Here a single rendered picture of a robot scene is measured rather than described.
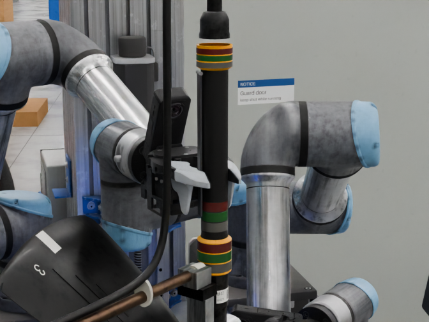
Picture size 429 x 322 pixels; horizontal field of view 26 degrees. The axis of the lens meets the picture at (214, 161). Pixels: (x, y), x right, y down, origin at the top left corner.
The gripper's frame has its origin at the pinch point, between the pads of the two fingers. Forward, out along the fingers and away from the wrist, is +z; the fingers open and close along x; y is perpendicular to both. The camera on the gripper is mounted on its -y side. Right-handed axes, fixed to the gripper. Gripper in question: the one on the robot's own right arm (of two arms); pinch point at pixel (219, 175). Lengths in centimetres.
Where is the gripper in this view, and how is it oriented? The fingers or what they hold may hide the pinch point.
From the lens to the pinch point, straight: 112.5
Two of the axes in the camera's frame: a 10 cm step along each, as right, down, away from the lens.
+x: -8.8, 1.1, -4.6
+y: 0.1, 9.7, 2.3
